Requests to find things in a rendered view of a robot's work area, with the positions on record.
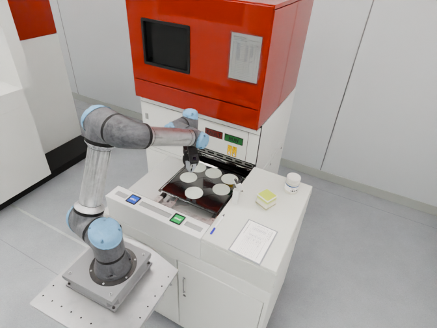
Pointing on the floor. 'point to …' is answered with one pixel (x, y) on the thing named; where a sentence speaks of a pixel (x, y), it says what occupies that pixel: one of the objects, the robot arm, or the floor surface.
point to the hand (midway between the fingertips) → (190, 171)
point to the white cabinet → (210, 289)
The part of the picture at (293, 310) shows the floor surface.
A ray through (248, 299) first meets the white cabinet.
